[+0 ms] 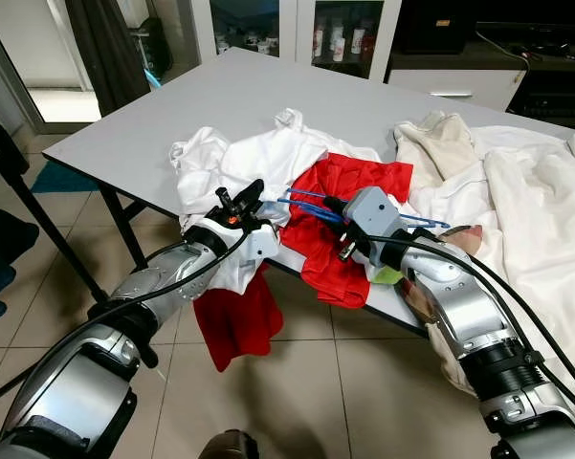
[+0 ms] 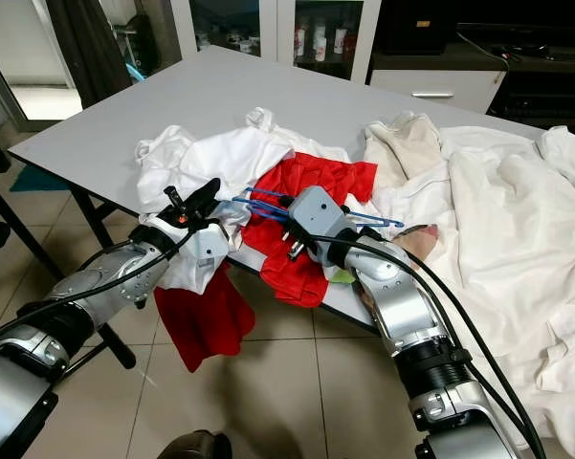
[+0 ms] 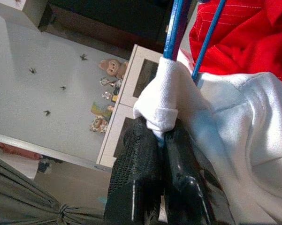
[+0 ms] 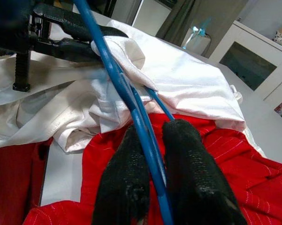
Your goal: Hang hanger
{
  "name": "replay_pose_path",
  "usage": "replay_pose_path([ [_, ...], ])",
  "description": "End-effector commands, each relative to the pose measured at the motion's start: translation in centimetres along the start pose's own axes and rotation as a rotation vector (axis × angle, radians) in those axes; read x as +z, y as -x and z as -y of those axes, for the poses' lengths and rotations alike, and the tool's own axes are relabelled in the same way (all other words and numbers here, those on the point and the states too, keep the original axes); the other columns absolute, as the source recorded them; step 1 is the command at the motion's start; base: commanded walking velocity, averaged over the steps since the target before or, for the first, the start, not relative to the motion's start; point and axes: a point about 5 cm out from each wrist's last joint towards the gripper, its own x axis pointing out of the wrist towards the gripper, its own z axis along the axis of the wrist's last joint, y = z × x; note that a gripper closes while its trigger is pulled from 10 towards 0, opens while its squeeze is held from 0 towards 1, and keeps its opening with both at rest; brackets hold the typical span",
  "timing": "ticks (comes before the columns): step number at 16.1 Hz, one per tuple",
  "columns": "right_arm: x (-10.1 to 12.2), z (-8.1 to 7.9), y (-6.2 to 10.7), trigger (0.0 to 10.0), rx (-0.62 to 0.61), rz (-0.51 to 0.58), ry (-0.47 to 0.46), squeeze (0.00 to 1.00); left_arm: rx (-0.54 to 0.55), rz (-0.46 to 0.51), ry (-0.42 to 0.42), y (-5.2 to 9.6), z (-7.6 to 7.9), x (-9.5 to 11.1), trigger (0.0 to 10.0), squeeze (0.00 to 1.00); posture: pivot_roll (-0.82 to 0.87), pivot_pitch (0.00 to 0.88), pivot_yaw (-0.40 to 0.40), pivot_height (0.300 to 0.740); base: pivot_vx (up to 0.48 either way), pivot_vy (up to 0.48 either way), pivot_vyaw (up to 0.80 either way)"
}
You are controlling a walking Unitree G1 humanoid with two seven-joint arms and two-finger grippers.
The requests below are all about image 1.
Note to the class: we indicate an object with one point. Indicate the red striped polo shirt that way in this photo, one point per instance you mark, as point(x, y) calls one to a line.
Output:
point(364, 177)

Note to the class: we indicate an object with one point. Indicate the dark TV stand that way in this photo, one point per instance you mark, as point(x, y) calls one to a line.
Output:
point(545, 53)

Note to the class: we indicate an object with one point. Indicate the dark grey curtain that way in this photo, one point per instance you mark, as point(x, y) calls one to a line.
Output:
point(105, 53)

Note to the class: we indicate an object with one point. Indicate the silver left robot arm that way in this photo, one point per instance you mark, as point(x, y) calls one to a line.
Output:
point(96, 354)

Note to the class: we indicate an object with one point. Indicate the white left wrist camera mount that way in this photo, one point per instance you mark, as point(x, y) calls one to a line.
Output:
point(258, 244)

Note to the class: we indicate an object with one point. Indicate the black set-top box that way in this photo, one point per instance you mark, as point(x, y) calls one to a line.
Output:
point(555, 98)

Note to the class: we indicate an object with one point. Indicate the black device with light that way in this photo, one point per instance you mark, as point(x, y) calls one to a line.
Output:
point(156, 46)

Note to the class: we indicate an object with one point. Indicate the white button shirt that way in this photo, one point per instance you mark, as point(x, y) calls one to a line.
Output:
point(536, 220)

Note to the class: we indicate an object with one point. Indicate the lime green cloth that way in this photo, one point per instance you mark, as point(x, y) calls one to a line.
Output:
point(387, 276)

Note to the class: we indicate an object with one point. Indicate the blue plastic clothes hanger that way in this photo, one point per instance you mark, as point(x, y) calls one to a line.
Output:
point(306, 199)

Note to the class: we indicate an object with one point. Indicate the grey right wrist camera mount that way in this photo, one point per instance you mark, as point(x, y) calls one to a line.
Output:
point(373, 212)

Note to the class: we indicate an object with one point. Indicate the white glass door cabinet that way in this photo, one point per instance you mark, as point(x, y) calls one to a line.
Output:
point(297, 14)

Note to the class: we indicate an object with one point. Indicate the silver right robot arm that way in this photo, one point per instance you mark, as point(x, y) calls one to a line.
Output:
point(478, 325)

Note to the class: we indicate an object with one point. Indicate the cream garment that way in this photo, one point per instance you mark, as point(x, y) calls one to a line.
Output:
point(440, 143)

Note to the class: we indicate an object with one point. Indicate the black audio speaker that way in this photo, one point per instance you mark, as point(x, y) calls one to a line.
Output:
point(438, 24)

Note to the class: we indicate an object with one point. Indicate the white bottle red label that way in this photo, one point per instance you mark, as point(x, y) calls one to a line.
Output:
point(337, 42)
point(359, 40)
point(319, 40)

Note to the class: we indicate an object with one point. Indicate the black table leg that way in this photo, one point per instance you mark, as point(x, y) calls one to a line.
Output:
point(124, 234)

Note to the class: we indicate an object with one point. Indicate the teal floor mat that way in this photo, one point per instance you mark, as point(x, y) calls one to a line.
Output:
point(65, 178)

